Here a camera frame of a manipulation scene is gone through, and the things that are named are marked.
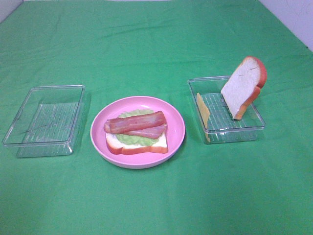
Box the clear plastic tray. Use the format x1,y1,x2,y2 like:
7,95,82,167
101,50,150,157
2,85,85,158
188,76,265,144

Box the pink round plate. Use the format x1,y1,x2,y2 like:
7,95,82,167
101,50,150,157
90,96,185,169

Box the clear right plastic tray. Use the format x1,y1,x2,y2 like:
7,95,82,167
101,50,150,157
188,76,265,144

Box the clear left plastic tray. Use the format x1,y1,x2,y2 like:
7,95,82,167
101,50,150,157
2,85,85,158

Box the green lettuce leaf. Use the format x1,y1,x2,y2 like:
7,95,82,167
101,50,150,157
115,109,159,146

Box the long bacon strip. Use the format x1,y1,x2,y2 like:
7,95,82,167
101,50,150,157
104,111,166,134

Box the toast bread slice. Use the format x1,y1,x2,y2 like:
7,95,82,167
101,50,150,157
221,56,267,120
106,131,168,155

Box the short bacon strip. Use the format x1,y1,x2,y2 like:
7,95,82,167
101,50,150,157
124,123,167,139

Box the yellow cheese slice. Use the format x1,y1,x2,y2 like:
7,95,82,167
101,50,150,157
196,93,211,143

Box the green tablecloth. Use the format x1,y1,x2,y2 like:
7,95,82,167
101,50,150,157
0,0,313,235

